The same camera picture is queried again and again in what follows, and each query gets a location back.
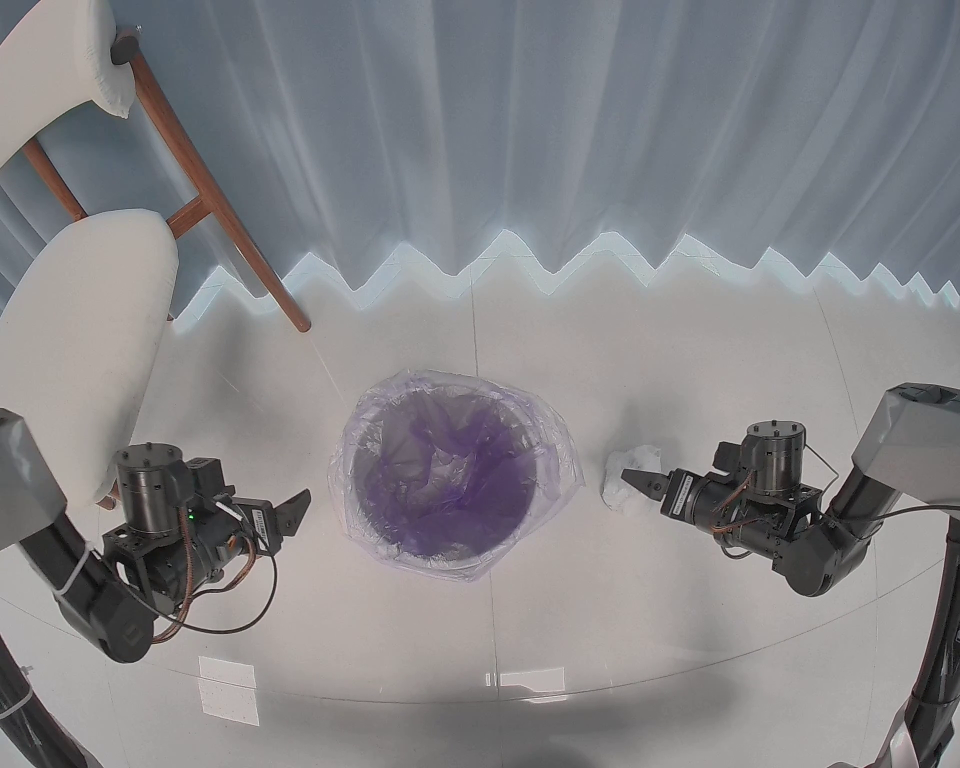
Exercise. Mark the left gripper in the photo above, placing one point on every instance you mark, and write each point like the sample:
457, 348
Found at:
255, 529

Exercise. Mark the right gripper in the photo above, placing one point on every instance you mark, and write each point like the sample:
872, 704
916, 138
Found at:
697, 499

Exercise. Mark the purple plastic bag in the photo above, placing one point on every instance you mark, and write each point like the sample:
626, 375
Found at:
465, 487

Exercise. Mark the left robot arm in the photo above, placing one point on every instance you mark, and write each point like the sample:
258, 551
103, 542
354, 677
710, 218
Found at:
97, 600

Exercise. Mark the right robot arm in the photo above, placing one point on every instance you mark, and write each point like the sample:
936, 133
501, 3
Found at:
825, 547

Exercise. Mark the white trash bin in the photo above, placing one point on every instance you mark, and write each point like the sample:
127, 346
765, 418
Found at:
369, 457

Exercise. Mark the crumpled white paper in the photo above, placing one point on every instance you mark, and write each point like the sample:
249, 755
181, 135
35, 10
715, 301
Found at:
619, 499

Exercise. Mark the white cushioned wooden chair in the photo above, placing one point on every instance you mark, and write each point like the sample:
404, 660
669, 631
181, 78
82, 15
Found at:
82, 337

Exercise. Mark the pale blue curtain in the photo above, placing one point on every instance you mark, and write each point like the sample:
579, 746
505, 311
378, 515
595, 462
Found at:
525, 112

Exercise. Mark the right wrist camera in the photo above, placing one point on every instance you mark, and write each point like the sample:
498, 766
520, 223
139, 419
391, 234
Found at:
726, 456

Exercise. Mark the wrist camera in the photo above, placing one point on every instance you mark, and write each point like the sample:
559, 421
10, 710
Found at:
206, 474
726, 456

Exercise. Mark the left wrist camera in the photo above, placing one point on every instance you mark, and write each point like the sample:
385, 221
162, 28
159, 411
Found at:
206, 474

